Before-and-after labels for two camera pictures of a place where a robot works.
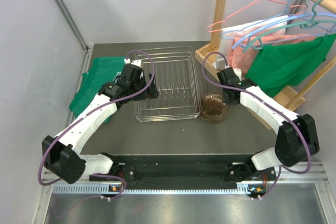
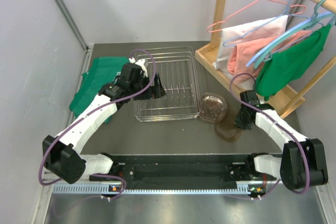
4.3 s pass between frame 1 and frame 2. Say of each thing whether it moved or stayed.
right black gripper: moved
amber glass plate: moved
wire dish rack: stayed
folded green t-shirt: stayed
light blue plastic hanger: moved
